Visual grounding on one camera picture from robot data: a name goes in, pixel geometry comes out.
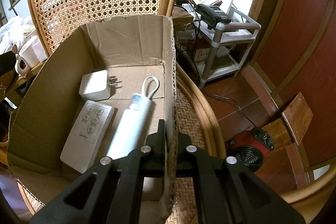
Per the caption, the white Midea remote control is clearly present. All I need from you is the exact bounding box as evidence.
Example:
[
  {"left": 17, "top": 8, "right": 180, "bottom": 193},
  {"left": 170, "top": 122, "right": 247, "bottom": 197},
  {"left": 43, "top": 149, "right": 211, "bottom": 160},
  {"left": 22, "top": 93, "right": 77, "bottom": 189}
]
[{"left": 60, "top": 100, "right": 114, "bottom": 173}]

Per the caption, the white handheld flashlight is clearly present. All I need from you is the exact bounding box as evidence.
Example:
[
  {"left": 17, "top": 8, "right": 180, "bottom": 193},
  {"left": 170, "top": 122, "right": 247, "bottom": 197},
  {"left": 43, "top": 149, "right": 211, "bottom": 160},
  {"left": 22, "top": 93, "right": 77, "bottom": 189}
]
[{"left": 106, "top": 75, "right": 159, "bottom": 160}]

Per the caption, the brown cardboard box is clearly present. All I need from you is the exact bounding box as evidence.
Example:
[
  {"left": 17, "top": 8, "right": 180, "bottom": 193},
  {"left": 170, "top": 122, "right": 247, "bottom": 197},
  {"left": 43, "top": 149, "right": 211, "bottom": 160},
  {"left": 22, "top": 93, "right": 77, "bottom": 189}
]
[{"left": 7, "top": 14, "right": 178, "bottom": 223}]

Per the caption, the white power adapter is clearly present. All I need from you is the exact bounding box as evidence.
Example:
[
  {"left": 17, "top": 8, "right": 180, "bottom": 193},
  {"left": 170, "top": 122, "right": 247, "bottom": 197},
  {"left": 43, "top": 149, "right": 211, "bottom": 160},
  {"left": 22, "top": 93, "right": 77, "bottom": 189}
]
[{"left": 79, "top": 70, "right": 121, "bottom": 101}]

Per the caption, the red black fan heater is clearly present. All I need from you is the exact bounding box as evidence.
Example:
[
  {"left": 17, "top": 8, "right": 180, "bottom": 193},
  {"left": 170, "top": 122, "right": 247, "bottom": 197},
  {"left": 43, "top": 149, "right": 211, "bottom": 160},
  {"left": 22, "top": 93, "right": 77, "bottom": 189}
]
[{"left": 226, "top": 127, "right": 274, "bottom": 172}]

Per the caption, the wooden side table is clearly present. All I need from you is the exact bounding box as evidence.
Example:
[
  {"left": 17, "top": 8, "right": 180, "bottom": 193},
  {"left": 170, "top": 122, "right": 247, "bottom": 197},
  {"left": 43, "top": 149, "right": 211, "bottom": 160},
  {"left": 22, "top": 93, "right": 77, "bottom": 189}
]
[{"left": 3, "top": 61, "right": 45, "bottom": 98}]

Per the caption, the white metal shelf rack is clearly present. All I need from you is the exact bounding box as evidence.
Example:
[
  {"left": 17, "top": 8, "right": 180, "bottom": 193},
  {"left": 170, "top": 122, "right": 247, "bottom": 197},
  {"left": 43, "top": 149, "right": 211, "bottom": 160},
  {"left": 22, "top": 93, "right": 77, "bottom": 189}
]
[{"left": 188, "top": 6, "right": 261, "bottom": 90}]

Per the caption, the pink tissue box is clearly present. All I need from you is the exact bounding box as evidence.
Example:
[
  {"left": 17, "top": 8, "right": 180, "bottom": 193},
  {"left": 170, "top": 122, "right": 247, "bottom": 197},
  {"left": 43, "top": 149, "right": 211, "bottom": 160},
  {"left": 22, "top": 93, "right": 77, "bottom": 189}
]
[{"left": 31, "top": 35, "right": 47, "bottom": 62}]

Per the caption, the cream mug front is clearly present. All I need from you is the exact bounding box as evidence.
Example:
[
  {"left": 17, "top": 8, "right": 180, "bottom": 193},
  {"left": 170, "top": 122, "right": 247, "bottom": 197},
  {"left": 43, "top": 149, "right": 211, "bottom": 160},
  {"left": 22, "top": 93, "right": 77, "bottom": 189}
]
[{"left": 15, "top": 41, "right": 39, "bottom": 77}]

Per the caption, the black desk telephone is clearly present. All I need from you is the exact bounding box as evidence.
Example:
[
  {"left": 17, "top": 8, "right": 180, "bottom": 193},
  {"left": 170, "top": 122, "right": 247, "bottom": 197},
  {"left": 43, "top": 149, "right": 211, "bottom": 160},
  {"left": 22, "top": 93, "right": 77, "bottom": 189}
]
[{"left": 195, "top": 4, "right": 231, "bottom": 29}]

